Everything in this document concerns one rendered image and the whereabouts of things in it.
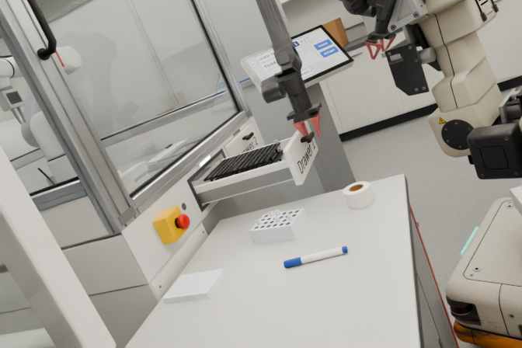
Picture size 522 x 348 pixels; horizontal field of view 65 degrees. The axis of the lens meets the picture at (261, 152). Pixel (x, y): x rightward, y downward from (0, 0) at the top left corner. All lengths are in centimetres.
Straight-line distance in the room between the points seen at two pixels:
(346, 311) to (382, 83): 357
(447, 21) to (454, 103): 24
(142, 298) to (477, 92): 110
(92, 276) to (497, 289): 116
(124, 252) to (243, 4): 220
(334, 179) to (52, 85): 170
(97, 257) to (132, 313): 17
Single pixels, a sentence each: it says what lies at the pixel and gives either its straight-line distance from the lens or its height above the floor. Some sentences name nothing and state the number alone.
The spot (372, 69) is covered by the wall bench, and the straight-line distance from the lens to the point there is 415.
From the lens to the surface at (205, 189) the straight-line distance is 127.
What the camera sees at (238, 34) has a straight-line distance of 297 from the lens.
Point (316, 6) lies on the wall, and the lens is 485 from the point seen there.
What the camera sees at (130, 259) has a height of 87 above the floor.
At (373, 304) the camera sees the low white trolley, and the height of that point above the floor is 76.
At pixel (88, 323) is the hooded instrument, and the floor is 96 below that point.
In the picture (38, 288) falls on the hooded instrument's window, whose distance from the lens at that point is 57.
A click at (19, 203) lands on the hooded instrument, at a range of 58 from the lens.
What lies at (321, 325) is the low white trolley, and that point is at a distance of 73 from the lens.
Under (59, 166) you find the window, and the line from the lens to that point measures 106.
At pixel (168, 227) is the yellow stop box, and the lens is 108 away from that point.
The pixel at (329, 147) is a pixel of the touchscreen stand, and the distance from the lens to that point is 231.
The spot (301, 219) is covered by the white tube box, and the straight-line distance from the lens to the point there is 103.
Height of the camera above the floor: 120
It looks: 13 degrees down
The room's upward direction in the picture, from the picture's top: 23 degrees counter-clockwise
